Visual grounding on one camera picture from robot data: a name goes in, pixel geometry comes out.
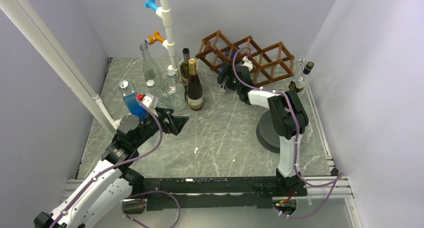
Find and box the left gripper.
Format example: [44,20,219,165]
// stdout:
[132,106,189,148]

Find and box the blue bottle silver cap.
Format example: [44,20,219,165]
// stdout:
[218,46,242,94]

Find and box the large clear bottle white stopper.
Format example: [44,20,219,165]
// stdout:
[165,70,187,110]

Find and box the brown bottle gold foil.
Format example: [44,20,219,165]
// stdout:
[187,58,204,111]

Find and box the green bottle grey cap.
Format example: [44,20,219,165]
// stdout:
[179,48,190,87]

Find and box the clear bottle chrome cap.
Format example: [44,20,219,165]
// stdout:
[118,80,147,121]

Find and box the clear bottle dark label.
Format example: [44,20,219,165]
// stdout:
[139,43,165,89]

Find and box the clear square bottle black cap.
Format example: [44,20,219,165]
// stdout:
[288,62,315,94]

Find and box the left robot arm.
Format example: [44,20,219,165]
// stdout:
[34,108,189,227]

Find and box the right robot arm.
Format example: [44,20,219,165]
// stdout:
[217,65,309,195]

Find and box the brown wooden wine rack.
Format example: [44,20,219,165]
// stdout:
[195,30,295,86]

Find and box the small silver cap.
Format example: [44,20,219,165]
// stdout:
[146,80,155,87]

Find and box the dark grey foam spool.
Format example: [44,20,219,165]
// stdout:
[256,111,280,153]

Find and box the orange tap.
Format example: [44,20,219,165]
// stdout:
[144,31,164,46]

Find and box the white pvc pipe stand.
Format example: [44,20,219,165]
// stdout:
[155,0,180,78]

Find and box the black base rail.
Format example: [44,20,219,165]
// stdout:
[125,170,308,211]

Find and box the white diagonal frame pipe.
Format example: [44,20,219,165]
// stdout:
[0,0,138,161]

